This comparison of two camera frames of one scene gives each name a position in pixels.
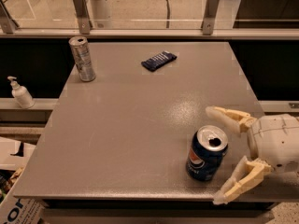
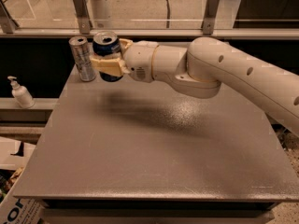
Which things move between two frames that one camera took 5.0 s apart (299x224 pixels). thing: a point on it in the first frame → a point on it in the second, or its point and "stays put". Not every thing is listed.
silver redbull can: x=82 y=57 stays put
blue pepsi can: x=206 y=150 → x=106 y=45
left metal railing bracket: x=81 y=8 stays put
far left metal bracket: x=7 y=22 stays put
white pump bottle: x=21 y=95 stays put
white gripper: x=276 y=144 → x=139 y=61
